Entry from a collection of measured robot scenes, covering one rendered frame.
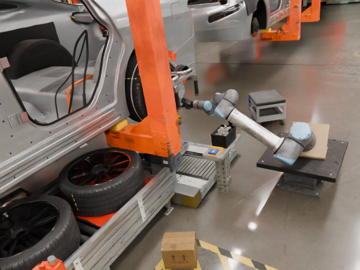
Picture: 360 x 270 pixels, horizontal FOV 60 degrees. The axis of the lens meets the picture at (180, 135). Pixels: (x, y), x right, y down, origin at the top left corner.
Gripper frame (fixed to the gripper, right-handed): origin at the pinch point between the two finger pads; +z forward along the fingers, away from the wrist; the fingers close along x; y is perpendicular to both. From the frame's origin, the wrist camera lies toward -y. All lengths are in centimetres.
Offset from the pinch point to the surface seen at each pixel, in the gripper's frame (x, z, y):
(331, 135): 18, -135, 108
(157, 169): -72, -10, -14
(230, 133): -30, -72, -17
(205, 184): -74, -52, 5
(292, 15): 262, -33, 219
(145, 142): -58, -20, -56
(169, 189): -87, -35, -27
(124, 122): -44, 9, -54
